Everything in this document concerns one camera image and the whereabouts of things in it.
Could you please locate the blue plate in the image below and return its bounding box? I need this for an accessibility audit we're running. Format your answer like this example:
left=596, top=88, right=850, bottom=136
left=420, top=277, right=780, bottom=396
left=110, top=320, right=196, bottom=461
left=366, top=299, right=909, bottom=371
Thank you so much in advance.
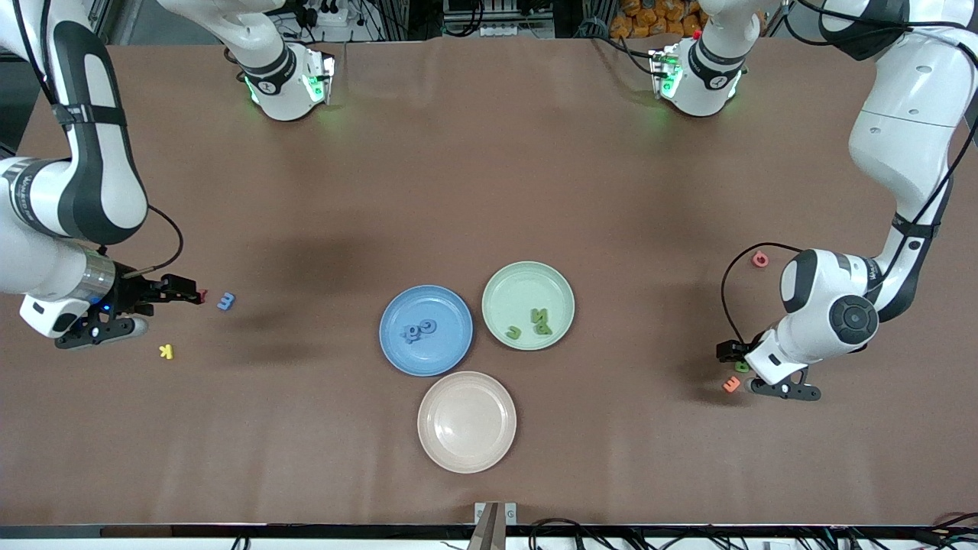
left=379, top=285, right=474, bottom=377

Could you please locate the aluminium camera pole with bracket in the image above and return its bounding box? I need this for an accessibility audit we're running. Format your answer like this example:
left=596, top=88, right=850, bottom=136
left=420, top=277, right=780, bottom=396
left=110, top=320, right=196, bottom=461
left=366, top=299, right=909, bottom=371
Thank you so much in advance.
left=469, top=500, right=518, bottom=550

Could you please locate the long white socket strip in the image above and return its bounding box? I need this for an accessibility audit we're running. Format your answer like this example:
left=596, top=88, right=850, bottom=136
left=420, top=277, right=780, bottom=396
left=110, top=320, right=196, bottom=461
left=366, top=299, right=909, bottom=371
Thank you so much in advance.
left=475, top=21, right=555, bottom=40

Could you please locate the green plate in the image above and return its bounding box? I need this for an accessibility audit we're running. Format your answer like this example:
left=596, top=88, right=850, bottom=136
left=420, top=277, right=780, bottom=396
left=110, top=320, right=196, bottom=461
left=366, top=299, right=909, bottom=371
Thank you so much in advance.
left=481, top=261, right=575, bottom=351

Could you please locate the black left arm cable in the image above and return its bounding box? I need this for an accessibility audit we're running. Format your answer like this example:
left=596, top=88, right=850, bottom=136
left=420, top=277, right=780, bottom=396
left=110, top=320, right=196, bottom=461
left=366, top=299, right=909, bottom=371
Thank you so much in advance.
left=721, top=242, right=803, bottom=345

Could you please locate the bag of orange fruit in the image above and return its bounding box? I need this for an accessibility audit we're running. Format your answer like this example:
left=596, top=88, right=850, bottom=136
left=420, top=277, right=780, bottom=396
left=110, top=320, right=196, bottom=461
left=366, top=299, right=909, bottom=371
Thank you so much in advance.
left=609, top=0, right=708, bottom=40

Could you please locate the white power strip with plugs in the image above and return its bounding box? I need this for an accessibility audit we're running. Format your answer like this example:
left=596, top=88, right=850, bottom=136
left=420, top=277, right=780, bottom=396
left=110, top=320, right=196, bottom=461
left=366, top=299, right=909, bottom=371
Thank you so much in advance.
left=309, top=0, right=349, bottom=28

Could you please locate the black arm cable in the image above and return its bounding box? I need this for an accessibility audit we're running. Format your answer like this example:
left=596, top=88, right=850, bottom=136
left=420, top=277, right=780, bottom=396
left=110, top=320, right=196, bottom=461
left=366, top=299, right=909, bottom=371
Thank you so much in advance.
left=15, top=0, right=185, bottom=277
left=721, top=242, right=803, bottom=345

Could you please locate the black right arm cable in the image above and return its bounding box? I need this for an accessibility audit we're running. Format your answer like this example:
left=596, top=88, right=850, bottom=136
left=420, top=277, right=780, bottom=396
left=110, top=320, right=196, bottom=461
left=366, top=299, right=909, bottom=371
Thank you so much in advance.
left=15, top=0, right=185, bottom=277

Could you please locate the beige plate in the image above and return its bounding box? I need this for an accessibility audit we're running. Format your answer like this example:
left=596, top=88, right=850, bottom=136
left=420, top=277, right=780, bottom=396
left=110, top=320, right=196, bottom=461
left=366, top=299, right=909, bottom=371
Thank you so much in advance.
left=417, top=371, right=517, bottom=474

